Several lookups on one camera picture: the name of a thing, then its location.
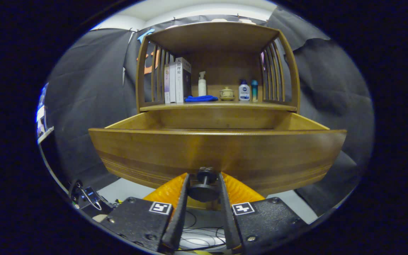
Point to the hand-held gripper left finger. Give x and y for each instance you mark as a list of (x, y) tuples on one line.
[(181, 216)]

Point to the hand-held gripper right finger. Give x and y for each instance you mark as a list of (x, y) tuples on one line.
[(227, 216)]

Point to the wooden drawer with black knob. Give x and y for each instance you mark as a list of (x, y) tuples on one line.
[(225, 148)]

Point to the brown wooden cabinet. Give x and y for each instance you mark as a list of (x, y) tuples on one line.
[(225, 67)]

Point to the black electronic device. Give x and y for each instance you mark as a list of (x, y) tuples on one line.
[(90, 200)]

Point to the blue folded cloth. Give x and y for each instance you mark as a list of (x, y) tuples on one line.
[(200, 98)]

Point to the cream lidded tea cup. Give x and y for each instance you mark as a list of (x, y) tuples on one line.
[(226, 94)]

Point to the white bottle with blue cap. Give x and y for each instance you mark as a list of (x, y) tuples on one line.
[(244, 92)]

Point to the teal slim bottle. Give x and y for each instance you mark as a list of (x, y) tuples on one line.
[(254, 91)]

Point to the white pump bottle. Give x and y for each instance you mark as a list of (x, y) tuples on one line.
[(202, 86)]

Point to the pale purple book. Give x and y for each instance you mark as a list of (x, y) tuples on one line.
[(166, 85)]

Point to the thin white book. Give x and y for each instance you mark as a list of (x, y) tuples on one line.
[(172, 83)]

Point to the white book with dark cover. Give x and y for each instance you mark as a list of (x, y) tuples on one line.
[(182, 79)]

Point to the white wall shelf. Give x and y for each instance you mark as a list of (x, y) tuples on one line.
[(45, 135)]

